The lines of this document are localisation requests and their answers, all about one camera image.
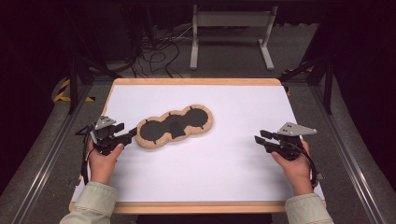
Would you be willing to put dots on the white table sheet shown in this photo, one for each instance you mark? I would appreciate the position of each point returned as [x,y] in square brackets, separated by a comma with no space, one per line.
[211,168]

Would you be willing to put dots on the aluminium floor rail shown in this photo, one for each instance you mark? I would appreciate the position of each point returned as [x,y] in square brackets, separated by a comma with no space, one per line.
[351,174]
[40,174]

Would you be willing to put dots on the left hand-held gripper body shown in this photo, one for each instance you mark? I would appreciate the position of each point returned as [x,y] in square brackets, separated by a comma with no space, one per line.
[104,138]

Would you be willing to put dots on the black tripod stand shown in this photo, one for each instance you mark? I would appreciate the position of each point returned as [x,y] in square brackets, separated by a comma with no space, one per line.
[73,87]
[327,87]

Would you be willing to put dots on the tan plush three-lobed cushion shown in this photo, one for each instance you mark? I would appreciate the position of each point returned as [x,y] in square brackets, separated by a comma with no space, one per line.
[149,143]

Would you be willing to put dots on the white metal stand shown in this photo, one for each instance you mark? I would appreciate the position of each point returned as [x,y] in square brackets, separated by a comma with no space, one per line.
[194,46]

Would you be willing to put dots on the metal table bracket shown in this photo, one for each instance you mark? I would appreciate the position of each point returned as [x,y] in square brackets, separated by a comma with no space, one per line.
[73,183]
[320,176]

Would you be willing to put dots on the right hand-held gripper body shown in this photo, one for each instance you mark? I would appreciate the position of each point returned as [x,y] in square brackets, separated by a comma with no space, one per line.
[289,146]

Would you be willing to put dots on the yellow and black floor tape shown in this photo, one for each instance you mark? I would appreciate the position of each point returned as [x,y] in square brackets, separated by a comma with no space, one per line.
[62,93]

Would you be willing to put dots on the person's left hand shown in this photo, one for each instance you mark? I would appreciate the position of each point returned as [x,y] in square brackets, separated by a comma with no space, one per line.
[102,166]

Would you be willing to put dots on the person's right hand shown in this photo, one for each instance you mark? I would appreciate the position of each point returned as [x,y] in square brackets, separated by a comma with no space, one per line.
[297,174]

